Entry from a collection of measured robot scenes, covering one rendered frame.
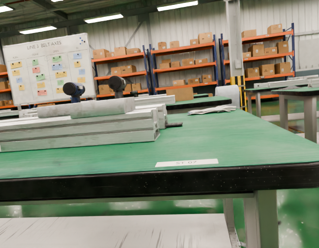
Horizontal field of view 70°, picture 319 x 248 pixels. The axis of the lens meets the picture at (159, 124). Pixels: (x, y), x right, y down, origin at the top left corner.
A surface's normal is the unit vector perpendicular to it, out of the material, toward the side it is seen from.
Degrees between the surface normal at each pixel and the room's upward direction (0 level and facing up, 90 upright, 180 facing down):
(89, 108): 90
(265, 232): 90
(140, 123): 90
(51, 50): 90
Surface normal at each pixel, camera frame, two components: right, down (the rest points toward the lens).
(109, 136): -0.17, 0.15
